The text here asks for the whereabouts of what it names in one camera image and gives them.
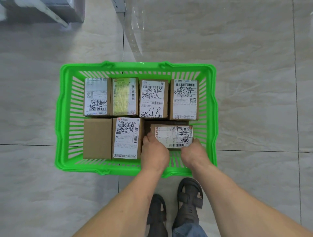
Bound person's left hand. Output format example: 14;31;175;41
141;132;170;172

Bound person's right hand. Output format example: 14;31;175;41
181;138;210;173

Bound small labelled cardboard box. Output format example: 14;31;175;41
150;124;194;149

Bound person's right forearm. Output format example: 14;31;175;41
191;161;313;237

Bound person's left forearm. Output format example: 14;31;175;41
76;168;165;237

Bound group of cardboard parcels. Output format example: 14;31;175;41
83;77;200;160

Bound person's right black sandal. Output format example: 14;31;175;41
172;177;204;231

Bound person's black sandal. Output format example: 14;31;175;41
146;194;168;237
172;177;204;231

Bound person's left black sandal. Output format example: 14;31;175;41
146;194;168;237

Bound green plastic shopping basket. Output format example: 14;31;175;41
54;61;218;179

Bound person's blue jeans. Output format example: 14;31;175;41
172;220;208;237

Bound grey metal shelf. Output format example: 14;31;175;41
0;0;85;28

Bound white metal shelf post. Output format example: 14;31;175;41
112;0;127;13

